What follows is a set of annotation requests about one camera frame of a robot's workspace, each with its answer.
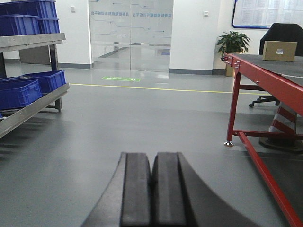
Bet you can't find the white barcode label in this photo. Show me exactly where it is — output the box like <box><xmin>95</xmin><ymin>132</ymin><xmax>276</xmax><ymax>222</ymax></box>
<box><xmin>276</xmin><ymin>49</ymin><xmax>284</xmax><ymax>54</ymax></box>

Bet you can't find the blue crate lower front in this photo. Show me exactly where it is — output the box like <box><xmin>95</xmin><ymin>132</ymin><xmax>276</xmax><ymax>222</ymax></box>
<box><xmin>0</xmin><ymin>80</ymin><xmax>43</xmax><ymax>110</ymax></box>

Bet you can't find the red metal table frame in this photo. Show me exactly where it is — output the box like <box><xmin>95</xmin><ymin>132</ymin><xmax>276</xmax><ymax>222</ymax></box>
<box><xmin>224</xmin><ymin>53</ymin><xmax>303</xmax><ymax>227</ymax></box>

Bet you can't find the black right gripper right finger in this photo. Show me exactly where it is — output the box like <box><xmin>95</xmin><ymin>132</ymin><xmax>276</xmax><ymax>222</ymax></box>
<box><xmin>152</xmin><ymin>152</ymin><xmax>257</xmax><ymax>227</ymax></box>

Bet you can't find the green floor sign sticker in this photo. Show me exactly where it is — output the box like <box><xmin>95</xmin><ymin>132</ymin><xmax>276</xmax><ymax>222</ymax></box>
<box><xmin>102</xmin><ymin>76</ymin><xmax>141</xmax><ymax>82</ymax></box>

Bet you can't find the green potted plant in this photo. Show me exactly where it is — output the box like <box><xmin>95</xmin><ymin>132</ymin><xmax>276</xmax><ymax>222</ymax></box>
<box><xmin>216</xmin><ymin>31</ymin><xmax>251</xmax><ymax>78</ymax></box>

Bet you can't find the blue crate upper left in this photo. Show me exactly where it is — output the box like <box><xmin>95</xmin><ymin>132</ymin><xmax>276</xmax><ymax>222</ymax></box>
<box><xmin>0</xmin><ymin>15</ymin><xmax>40</xmax><ymax>36</ymax></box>

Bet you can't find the blue framed notice board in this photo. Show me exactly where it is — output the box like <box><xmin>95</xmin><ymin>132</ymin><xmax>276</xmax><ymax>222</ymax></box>
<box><xmin>232</xmin><ymin>0</ymin><xmax>303</xmax><ymax>29</ymax></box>

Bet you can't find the orange white traffic cone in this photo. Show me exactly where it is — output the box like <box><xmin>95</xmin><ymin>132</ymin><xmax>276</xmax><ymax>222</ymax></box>
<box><xmin>258</xmin><ymin>102</ymin><xmax>303</xmax><ymax>154</ymax></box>

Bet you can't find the blue crate lower back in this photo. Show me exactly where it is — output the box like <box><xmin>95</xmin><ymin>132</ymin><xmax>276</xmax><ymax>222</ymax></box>
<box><xmin>18</xmin><ymin>70</ymin><xmax>66</xmax><ymax>94</ymax></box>

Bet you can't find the black office chair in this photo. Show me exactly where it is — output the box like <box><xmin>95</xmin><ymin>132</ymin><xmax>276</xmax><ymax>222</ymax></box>
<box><xmin>249</xmin><ymin>23</ymin><xmax>303</xmax><ymax>108</ymax></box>

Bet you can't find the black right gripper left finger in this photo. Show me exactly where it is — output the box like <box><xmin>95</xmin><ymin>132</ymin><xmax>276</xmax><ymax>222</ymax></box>
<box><xmin>82</xmin><ymin>152</ymin><xmax>152</xmax><ymax>227</ymax></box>

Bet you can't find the steel shelving rack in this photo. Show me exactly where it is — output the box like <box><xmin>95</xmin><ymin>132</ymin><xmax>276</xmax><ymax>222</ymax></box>
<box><xmin>0</xmin><ymin>33</ymin><xmax>70</xmax><ymax>137</ymax></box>

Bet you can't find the glass sliding door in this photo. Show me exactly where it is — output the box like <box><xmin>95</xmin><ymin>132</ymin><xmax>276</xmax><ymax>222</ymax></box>
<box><xmin>89</xmin><ymin>0</ymin><xmax>174</xmax><ymax>76</ymax></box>

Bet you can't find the brown cardboard package box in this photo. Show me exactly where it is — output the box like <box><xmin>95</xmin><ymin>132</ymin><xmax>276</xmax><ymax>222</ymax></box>
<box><xmin>263</xmin><ymin>41</ymin><xmax>297</xmax><ymax>61</ymax></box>

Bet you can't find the blue crate top back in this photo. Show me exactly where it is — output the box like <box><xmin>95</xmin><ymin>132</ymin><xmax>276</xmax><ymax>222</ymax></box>
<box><xmin>0</xmin><ymin>0</ymin><xmax>60</xmax><ymax>34</ymax></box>

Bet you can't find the blue crate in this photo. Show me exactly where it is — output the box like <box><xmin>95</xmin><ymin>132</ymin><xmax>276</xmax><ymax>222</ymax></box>
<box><xmin>0</xmin><ymin>0</ymin><xmax>60</xmax><ymax>34</ymax></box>
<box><xmin>0</xmin><ymin>15</ymin><xmax>40</xmax><ymax>36</ymax></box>
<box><xmin>18</xmin><ymin>70</ymin><xmax>66</xmax><ymax>94</ymax></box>
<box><xmin>0</xmin><ymin>80</ymin><xmax>43</xmax><ymax>110</ymax></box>

